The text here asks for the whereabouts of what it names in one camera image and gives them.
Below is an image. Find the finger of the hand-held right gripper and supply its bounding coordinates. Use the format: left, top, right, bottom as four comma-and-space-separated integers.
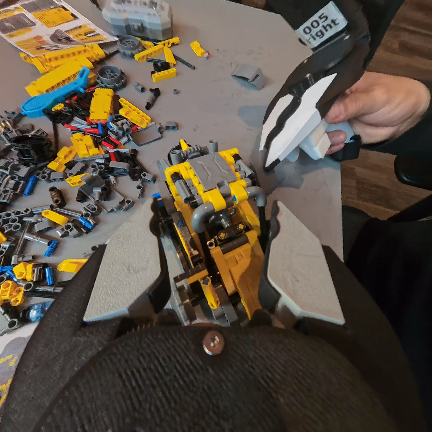
264, 72, 338, 170
259, 94, 302, 160

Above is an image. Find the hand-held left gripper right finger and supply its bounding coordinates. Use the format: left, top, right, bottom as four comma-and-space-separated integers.
258, 200, 346, 326

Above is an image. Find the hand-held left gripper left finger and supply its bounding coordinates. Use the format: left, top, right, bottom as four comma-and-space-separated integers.
83, 197, 173, 323

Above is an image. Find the yellow toy brick vehicle model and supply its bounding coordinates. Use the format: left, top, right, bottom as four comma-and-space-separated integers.
157, 138, 269, 328

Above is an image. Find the grey desk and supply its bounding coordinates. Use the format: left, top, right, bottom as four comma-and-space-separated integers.
0, 0, 345, 341

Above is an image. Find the person's right hand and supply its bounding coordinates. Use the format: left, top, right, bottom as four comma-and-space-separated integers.
325, 72, 431, 156

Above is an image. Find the grey curved brick panel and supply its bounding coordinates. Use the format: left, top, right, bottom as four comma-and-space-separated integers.
230, 62, 265, 91

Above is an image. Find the small yellow connector brick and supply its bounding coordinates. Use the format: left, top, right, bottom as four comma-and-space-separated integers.
190, 40, 210, 59

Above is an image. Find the black axle rod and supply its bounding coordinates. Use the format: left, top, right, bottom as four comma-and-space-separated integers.
173, 53, 196, 70

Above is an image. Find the pile of loose toy bricks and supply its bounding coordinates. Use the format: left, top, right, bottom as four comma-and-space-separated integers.
0, 35, 211, 333

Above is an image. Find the dark printed cardboard box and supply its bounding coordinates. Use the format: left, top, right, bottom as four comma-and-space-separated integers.
0, 332, 24, 416

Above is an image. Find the grey toy wheel hub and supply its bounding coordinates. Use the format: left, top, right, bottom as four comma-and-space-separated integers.
117, 35, 140, 56

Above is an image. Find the grey toy battery box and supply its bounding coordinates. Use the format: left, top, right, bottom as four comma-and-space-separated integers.
101, 0, 174, 41

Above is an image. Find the printed instruction booklet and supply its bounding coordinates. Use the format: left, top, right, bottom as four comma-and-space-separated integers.
0, 0, 119, 58

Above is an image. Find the yellow brick frame assembly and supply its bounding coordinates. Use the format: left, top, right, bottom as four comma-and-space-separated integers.
20, 43, 106, 97

